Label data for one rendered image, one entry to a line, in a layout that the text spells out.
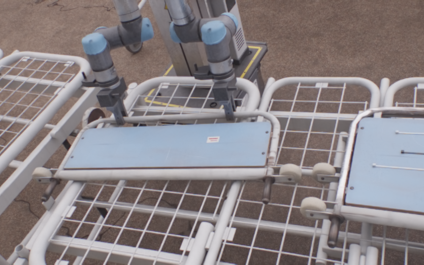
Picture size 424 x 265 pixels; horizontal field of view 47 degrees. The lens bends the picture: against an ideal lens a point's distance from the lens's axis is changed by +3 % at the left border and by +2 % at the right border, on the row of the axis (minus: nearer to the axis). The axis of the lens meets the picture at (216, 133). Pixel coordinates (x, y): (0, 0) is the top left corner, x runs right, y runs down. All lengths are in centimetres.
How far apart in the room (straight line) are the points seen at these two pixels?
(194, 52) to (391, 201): 111
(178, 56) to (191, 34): 53
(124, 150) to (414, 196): 90
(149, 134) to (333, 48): 136
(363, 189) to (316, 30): 170
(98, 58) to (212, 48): 40
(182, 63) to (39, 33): 187
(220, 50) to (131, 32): 37
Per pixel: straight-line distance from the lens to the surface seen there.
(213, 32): 145
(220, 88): 149
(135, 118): 174
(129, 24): 169
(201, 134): 156
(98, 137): 173
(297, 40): 279
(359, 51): 265
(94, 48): 162
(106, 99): 167
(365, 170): 132
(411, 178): 130
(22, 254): 162
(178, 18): 156
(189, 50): 205
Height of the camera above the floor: 158
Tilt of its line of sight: 43 degrees down
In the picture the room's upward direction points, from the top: 19 degrees counter-clockwise
